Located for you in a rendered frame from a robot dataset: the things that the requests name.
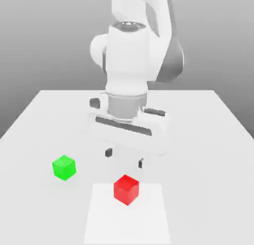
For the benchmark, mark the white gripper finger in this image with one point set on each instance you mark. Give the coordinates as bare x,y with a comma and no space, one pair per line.
108,152
140,163

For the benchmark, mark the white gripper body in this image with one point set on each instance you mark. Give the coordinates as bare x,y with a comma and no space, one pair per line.
158,133

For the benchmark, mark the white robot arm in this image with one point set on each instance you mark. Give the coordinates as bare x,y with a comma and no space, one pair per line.
127,66

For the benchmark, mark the small red cube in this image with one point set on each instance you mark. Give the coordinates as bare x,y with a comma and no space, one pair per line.
126,190

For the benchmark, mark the small green cube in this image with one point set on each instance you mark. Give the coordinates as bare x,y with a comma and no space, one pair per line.
63,168

